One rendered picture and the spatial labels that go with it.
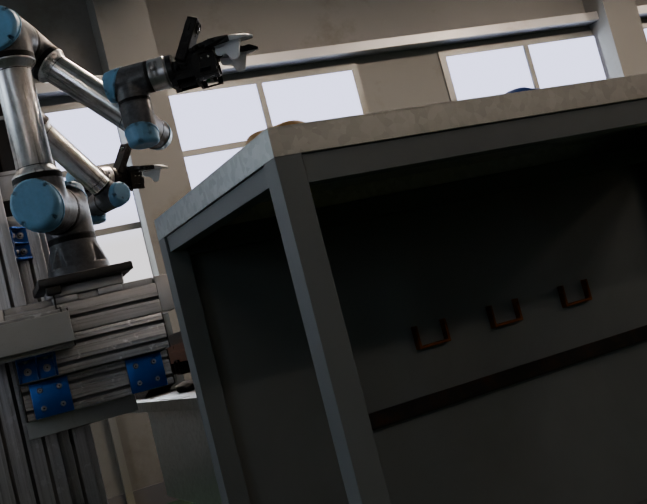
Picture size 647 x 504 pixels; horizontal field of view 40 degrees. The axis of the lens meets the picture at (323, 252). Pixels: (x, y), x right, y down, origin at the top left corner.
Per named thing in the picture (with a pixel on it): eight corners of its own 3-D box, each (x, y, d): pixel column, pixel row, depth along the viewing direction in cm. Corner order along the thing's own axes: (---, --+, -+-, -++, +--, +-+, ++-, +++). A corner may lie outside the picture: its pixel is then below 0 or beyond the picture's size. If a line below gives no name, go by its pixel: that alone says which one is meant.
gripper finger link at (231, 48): (257, 54, 203) (222, 68, 206) (252, 31, 204) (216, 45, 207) (251, 50, 200) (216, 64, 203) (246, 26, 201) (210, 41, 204)
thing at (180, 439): (177, 492, 328) (155, 399, 331) (325, 530, 212) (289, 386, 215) (167, 496, 326) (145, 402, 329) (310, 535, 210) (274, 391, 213)
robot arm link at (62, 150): (22, 78, 268) (139, 187, 290) (5, 91, 275) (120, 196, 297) (1, 103, 261) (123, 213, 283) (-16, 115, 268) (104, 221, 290)
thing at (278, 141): (644, 146, 228) (640, 131, 228) (871, 61, 174) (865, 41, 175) (158, 241, 170) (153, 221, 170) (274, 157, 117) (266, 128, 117)
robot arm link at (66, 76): (4, 63, 230) (159, 164, 226) (-15, 51, 219) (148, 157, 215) (29, 25, 230) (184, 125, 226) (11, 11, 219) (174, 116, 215)
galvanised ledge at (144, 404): (155, 399, 331) (153, 391, 331) (289, 386, 215) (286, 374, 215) (102, 414, 322) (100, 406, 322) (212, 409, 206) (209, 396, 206)
